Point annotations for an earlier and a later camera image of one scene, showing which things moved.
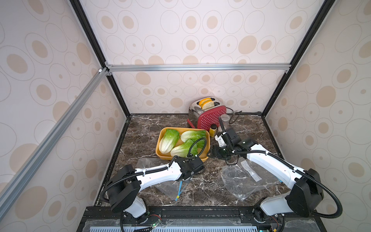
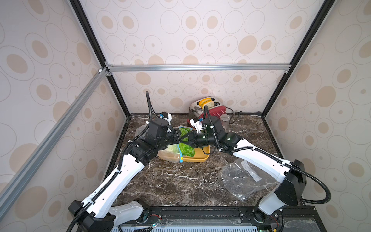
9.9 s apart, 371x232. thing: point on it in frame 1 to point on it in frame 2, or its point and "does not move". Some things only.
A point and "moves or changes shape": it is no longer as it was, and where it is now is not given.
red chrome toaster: x=202 y=119 does not move
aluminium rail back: x=117 y=67 does not move
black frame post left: x=85 y=22 does not move
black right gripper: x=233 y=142 to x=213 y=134
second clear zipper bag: x=245 y=179 does not move
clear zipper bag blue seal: x=171 y=189 to x=171 y=153
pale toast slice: x=207 y=104 does not move
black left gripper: x=191 y=175 to x=176 y=134
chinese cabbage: x=168 y=140 moves or changes shape
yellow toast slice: x=203 y=101 does not move
